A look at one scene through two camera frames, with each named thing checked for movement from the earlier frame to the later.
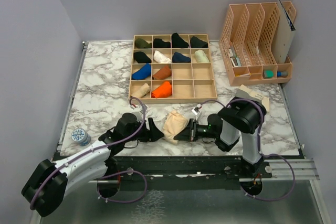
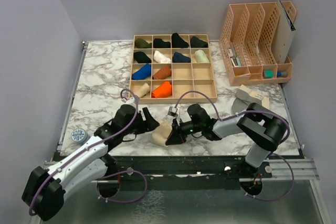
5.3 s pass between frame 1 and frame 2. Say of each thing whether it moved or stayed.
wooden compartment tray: stayed
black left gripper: moved
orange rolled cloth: stayed
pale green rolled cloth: stayed
